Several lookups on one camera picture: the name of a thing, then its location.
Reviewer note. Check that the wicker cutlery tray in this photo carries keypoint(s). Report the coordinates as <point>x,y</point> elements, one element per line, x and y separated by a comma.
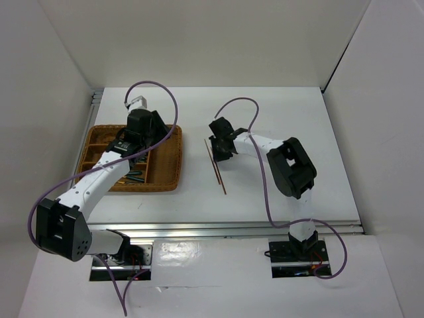
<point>161,171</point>

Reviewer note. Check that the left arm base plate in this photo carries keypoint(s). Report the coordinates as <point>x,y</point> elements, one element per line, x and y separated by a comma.
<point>136,263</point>

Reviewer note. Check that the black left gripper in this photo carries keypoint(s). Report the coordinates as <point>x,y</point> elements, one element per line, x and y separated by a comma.
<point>157,122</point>

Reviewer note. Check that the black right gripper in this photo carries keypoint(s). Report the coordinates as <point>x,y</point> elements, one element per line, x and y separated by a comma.
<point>216,156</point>

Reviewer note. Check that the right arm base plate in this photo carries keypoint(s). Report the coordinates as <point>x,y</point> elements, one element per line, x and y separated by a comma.
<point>285,264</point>

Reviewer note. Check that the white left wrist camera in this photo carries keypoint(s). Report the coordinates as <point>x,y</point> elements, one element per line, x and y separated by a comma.
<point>137,103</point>

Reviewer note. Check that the aluminium frame rail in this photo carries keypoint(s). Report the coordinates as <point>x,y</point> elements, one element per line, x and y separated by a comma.
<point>181,231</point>

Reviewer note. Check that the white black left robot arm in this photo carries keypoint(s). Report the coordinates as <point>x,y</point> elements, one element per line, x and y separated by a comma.
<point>61,224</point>

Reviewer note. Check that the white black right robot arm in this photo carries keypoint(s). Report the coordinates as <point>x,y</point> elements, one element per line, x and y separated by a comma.
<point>292,171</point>

